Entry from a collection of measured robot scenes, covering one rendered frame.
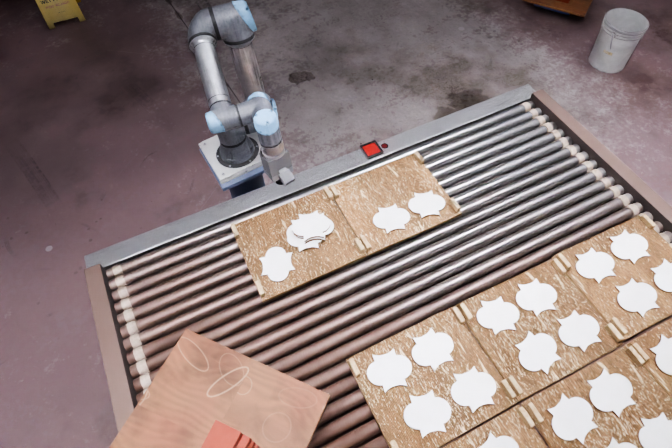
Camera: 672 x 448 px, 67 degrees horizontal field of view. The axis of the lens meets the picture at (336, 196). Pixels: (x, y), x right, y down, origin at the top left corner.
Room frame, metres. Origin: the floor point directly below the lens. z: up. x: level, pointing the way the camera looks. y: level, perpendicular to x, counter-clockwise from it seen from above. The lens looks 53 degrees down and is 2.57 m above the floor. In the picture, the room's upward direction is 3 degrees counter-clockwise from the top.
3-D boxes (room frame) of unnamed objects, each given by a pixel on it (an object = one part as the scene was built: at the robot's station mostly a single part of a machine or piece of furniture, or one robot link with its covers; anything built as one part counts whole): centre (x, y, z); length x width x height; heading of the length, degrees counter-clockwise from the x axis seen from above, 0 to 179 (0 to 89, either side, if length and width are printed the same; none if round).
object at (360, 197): (1.18, -0.23, 0.93); 0.41 x 0.35 x 0.02; 113
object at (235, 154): (1.52, 0.43, 0.95); 0.15 x 0.15 x 0.10
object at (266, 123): (1.18, 0.21, 1.38); 0.09 x 0.08 x 0.11; 15
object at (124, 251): (1.39, 0.00, 0.89); 2.08 x 0.08 x 0.06; 114
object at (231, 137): (1.52, 0.42, 1.06); 0.13 x 0.12 x 0.14; 106
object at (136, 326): (1.09, -0.13, 0.90); 1.95 x 0.05 x 0.05; 114
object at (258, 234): (1.02, 0.16, 0.93); 0.41 x 0.35 x 0.02; 114
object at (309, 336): (0.82, -0.25, 0.90); 1.95 x 0.05 x 0.05; 114
